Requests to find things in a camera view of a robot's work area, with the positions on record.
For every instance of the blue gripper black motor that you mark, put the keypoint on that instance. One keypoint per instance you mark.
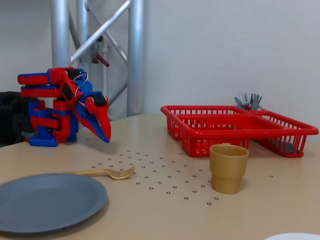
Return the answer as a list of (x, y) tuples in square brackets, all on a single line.
[(95, 108)]

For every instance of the gold plastic fork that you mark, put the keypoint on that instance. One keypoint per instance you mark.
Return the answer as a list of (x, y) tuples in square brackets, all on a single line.
[(117, 175)]

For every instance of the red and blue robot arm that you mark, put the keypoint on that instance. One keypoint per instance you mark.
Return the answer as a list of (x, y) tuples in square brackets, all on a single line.
[(45, 92)]

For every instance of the grey round plate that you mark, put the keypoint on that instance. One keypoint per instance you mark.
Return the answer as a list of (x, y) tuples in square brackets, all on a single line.
[(50, 202)]

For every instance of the grey plastic fork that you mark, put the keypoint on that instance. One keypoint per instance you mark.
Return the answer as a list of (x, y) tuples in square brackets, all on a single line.
[(255, 101), (243, 101)]

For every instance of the aluminium truss column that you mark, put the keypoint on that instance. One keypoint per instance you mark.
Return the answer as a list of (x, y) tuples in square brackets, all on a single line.
[(135, 50)]

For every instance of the black waste bin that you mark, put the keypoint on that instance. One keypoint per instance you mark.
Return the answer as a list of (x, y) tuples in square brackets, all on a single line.
[(11, 117)]

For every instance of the gold plastic cup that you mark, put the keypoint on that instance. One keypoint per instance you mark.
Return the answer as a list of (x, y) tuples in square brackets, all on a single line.
[(228, 172)]

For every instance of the red plastic dish basket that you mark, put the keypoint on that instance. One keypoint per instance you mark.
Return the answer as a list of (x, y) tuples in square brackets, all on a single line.
[(240, 131)]

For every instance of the grey cutlery piece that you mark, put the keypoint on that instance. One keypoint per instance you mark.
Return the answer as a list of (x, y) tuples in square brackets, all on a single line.
[(287, 147)]

